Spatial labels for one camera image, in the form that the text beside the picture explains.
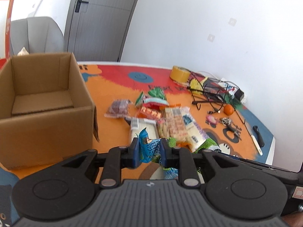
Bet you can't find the blue snack packet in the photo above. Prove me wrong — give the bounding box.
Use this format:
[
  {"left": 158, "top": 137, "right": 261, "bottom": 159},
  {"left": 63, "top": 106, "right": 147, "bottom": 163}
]
[{"left": 138, "top": 128, "right": 161, "bottom": 163}]

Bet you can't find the red teal snack packet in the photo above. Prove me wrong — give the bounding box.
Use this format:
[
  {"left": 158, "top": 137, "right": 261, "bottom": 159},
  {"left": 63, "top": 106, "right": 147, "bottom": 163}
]
[{"left": 142, "top": 97, "right": 169, "bottom": 110}]

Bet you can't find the green snack packet front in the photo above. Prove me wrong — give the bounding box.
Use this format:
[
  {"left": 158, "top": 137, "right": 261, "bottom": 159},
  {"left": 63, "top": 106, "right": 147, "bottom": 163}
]
[{"left": 163, "top": 136, "right": 222, "bottom": 179}]

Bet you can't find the green snack packet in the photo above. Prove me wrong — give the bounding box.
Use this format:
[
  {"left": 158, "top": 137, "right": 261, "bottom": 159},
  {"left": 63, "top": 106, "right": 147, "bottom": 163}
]
[
  {"left": 135, "top": 87, "right": 167, "bottom": 107},
  {"left": 163, "top": 136, "right": 222, "bottom": 179}
]

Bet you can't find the white purple snack packet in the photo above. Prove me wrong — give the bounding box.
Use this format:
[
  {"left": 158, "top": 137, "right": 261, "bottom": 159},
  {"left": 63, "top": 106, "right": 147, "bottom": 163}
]
[{"left": 182, "top": 114, "right": 209, "bottom": 152}]

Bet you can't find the beige cracker packet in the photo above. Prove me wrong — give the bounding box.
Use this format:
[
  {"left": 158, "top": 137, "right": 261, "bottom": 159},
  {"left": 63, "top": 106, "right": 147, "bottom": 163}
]
[{"left": 157, "top": 107, "right": 187, "bottom": 142}]

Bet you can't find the white noodle packet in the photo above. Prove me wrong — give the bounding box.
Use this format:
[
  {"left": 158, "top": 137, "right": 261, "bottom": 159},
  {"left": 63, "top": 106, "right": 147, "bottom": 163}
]
[{"left": 124, "top": 117, "right": 159, "bottom": 144}]

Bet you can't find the colourful cartoon table mat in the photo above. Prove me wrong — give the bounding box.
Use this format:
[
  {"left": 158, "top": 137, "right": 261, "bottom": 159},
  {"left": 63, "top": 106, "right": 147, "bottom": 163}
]
[{"left": 0, "top": 62, "right": 275, "bottom": 227}]

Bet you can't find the brown snack packet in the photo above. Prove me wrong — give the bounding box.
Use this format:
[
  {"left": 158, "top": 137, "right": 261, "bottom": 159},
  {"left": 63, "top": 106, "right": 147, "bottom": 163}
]
[{"left": 104, "top": 100, "right": 131, "bottom": 118}]

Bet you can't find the orange red snack packet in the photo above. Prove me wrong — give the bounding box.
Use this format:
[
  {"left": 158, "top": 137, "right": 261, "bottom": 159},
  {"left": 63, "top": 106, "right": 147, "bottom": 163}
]
[{"left": 136, "top": 106, "right": 163, "bottom": 120}]

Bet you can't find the key bunch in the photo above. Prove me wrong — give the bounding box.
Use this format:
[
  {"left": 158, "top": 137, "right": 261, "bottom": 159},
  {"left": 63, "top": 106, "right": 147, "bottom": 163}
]
[{"left": 220, "top": 117, "right": 242, "bottom": 138}]

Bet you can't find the yellow plastic bag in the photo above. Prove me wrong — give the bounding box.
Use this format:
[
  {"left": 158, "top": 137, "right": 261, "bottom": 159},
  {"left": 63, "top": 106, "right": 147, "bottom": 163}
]
[{"left": 189, "top": 77, "right": 208, "bottom": 92}]

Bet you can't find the orange mandarin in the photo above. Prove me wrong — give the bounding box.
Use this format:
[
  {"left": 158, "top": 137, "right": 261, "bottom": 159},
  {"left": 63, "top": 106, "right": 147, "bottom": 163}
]
[{"left": 223, "top": 104, "right": 235, "bottom": 116}]

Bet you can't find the yellow tape roll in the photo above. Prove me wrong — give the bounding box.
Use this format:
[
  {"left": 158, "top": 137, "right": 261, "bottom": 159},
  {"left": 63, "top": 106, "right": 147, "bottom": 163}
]
[{"left": 169, "top": 66, "right": 191, "bottom": 83}]

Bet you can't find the cardboard box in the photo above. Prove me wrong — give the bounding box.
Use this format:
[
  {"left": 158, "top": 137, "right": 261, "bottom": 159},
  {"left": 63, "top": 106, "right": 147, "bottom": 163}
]
[{"left": 1, "top": 52, "right": 99, "bottom": 170}]

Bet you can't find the white power strip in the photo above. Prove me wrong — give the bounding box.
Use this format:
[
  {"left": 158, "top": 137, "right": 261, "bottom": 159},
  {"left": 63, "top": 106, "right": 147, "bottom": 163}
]
[{"left": 218, "top": 78, "right": 247, "bottom": 103}]

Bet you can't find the black power adapter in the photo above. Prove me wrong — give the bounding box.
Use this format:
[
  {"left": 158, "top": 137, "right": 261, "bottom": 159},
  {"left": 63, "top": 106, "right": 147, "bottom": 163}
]
[{"left": 234, "top": 89, "right": 244, "bottom": 102}]

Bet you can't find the polka dot cushion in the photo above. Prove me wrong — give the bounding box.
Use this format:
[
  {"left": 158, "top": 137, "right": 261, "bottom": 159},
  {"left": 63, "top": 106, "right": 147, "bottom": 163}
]
[{"left": 17, "top": 47, "right": 29, "bottom": 56}]

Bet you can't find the grey armchair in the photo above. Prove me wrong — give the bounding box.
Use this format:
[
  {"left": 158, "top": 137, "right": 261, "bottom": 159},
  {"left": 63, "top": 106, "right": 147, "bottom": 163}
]
[{"left": 10, "top": 17, "right": 64, "bottom": 55}]

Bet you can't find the grey door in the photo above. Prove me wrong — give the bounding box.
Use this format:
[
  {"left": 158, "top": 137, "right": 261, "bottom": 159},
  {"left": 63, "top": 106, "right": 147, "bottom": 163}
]
[{"left": 64, "top": 0, "right": 138, "bottom": 61}]

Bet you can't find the orange white paper bag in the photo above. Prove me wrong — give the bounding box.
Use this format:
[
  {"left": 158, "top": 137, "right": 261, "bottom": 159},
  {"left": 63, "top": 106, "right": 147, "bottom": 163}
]
[{"left": 0, "top": 0, "right": 14, "bottom": 63}]

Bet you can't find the pink pixel keychain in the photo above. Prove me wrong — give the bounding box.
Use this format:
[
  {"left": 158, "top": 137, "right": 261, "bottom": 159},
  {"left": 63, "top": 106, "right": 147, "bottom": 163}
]
[{"left": 205, "top": 114, "right": 218, "bottom": 126}]

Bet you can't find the black wire rack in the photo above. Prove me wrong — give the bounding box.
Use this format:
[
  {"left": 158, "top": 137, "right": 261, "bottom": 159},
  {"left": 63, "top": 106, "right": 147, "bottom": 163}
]
[{"left": 187, "top": 71, "right": 231, "bottom": 114}]

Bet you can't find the white handled knife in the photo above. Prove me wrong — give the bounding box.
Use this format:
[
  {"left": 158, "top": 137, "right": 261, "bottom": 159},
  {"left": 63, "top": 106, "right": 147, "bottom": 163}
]
[{"left": 244, "top": 121, "right": 263, "bottom": 156}]

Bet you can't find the black handle tool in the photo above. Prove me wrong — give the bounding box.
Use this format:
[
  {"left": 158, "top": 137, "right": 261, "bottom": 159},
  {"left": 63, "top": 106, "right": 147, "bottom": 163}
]
[{"left": 253, "top": 126, "right": 265, "bottom": 148}]

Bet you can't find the black door handle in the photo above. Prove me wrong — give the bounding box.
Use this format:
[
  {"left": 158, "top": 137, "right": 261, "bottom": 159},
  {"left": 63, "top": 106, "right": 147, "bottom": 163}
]
[{"left": 74, "top": 0, "right": 89, "bottom": 13}]

